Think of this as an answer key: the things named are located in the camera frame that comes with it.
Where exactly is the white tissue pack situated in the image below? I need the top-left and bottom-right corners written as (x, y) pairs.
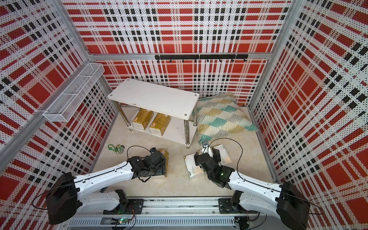
top-left (202, 147), bottom-right (213, 158)
top-left (184, 153), bottom-right (205, 180)
top-left (216, 144), bottom-right (232, 166)

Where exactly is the gold tissue pack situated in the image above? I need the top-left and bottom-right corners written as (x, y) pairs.
top-left (132, 108), bottom-right (153, 130)
top-left (149, 113), bottom-right (171, 136)
top-left (153, 149), bottom-right (169, 178)

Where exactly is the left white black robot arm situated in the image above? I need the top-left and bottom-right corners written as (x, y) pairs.
top-left (46, 148), bottom-right (169, 225)

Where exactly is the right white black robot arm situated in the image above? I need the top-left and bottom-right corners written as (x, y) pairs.
top-left (194, 152), bottom-right (311, 230)

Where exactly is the white two-tier shelf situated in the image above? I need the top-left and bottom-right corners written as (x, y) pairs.
top-left (108, 79), bottom-right (199, 149)

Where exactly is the green gold patterned cushion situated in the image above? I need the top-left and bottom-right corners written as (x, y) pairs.
top-left (192, 93), bottom-right (259, 144)

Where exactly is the green circuit board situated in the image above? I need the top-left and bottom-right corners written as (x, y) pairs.
top-left (111, 218), bottom-right (132, 225)

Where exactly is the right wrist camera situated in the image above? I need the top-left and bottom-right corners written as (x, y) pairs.
top-left (201, 141), bottom-right (209, 149)

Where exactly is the green figure keychain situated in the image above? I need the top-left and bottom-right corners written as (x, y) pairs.
top-left (107, 144), bottom-right (125, 155)

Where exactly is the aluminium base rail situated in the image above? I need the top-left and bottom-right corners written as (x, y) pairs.
top-left (57, 196), bottom-right (259, 230)

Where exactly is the white wire mesh basket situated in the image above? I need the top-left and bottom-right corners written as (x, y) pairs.
top-left (43, 63), bottom-right (104, 122)

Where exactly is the black wall hook rail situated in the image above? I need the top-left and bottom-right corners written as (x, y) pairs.
top-left (155, 54), bottom-right (249, 61)

